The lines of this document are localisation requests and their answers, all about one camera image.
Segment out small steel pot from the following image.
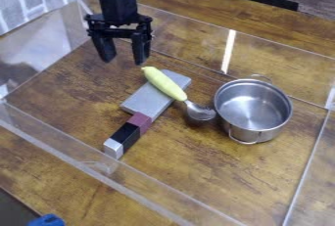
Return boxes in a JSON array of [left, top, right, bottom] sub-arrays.
[[214, 78, 294, 145]]

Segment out clear acrylic enclosure panels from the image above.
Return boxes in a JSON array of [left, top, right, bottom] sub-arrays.
[[0, 0, 335, 226]]

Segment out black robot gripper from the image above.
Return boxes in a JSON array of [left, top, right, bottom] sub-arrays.
[[85, 0, 152, 66]]

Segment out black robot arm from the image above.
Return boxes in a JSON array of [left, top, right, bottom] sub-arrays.
[[85, 0, 153, 65]]

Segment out grey toy cleaver knife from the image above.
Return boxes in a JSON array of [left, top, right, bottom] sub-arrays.
[[102, 68, 193, 160]]

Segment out blue object at bottom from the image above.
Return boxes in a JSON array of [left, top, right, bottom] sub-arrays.
[[27, 214, 66, 226]]

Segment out yellow handled metal spoon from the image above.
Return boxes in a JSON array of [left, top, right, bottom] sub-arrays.
[[141, 67, 216, 121]]

